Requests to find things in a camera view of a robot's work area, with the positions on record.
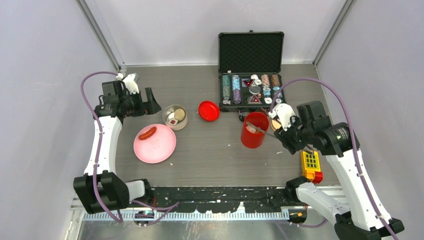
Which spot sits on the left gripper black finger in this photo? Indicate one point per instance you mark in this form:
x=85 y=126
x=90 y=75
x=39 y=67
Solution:
x=139 y=108
x=151 y=106

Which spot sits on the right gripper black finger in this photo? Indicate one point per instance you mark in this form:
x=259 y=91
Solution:
x=291 y=146
x=282 y=134

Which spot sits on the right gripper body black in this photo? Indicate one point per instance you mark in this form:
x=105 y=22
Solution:
x=299 y=135

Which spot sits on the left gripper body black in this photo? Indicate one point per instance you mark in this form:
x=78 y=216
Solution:
x=127 y=99

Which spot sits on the beige round lid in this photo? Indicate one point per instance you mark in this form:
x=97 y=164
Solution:
x=275 y=125

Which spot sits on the metal serving tongs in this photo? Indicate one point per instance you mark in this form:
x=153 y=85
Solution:
x=293 y=136

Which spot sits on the red sausage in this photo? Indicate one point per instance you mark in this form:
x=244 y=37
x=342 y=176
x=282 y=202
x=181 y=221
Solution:
x=149 y=133

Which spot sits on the sushi roll piece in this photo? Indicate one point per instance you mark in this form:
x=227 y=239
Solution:
x=171 y=120

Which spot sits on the white egg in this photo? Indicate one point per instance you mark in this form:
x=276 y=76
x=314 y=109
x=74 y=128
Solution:
x=251 y=129

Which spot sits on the beige round bun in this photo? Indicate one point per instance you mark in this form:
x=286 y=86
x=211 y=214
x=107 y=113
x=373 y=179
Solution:
x=179 y=114

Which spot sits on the red plastic cup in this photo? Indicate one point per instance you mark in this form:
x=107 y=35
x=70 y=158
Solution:
x=259 y=120

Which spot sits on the red lid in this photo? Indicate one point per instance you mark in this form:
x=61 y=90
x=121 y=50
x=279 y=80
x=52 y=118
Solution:
x=208 y=111

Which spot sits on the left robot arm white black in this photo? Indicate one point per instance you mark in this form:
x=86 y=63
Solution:
x=99 y=189

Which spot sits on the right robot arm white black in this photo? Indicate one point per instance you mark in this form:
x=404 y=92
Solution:
x=363 y=216

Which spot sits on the round steel lunch box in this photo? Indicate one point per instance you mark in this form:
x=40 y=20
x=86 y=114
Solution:
x=169 y=110

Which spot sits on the yellow red toy block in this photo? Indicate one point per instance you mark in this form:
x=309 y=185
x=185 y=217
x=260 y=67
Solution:
x=311 y=167

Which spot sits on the pink plate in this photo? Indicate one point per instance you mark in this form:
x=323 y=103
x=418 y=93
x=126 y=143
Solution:
x=158 y=147

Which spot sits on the black poker chip case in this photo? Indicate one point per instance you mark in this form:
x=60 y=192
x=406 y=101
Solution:
x=249 y=66

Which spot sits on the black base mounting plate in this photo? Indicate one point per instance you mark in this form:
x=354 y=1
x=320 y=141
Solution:
x=254 y=199

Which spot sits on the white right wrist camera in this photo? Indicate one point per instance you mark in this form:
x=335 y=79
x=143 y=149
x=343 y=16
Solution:
x=283 y=114

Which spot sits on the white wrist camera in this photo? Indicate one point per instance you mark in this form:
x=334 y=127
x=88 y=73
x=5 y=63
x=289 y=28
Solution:
x=130 y=81
x=283 y=114

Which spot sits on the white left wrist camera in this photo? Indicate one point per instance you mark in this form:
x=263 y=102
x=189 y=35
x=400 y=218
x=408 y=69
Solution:
x=130 y=81

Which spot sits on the toothed aluminium rail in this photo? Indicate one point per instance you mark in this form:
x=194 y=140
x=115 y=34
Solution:
x=238 y=215

